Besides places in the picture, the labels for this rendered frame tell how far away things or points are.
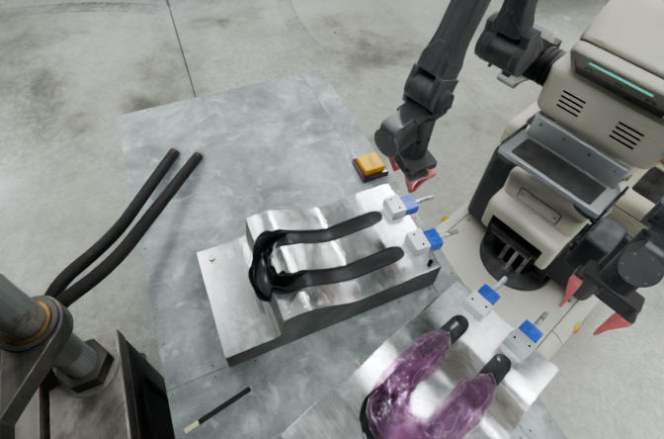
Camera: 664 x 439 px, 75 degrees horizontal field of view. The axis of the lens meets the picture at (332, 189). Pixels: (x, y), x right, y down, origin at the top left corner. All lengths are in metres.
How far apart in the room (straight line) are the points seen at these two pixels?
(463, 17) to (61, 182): 2.21
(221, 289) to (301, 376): 0.25
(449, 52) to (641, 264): 0.43
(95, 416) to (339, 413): 0.49
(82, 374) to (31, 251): 1.41
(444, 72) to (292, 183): 0.61
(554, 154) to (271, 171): 0.73
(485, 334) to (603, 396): 1.14
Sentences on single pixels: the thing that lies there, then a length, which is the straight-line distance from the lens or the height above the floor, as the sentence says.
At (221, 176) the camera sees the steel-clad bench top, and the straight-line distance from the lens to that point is 1.27.
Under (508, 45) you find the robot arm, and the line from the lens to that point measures 0.98.
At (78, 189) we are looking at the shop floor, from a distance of 2.53.
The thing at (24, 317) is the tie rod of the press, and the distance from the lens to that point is 0.83.
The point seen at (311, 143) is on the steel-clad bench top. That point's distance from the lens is 1.33.
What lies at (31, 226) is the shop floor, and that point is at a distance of 2.49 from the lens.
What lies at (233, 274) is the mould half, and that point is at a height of 0.86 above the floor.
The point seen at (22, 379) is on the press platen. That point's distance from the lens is 0.86.
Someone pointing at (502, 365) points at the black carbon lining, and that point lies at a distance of 1.01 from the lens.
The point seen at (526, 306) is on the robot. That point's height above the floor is 0.28.
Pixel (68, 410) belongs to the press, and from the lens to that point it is 1.10.
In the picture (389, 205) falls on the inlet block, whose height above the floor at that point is 0.92.
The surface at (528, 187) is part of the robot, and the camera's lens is 1.25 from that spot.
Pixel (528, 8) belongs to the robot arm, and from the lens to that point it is 0.94.
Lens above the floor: 1.75
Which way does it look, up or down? 52 degrees down
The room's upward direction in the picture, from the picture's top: 3 degrees clockwise
